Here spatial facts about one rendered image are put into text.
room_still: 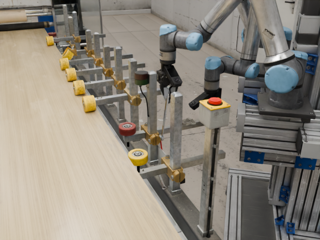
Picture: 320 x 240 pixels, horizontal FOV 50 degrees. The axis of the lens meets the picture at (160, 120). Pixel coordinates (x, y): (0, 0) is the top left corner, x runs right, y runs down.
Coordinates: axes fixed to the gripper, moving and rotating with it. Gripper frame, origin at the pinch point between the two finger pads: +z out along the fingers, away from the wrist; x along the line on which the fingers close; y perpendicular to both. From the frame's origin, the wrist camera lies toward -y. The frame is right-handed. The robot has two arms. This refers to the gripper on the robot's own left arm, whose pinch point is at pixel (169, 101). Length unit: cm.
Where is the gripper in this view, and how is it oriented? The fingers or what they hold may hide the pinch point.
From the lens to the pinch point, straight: 163.6
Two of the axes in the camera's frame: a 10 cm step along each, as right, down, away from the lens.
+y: -4.0, -4.0, 8.2
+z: 0.0, 9.0, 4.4
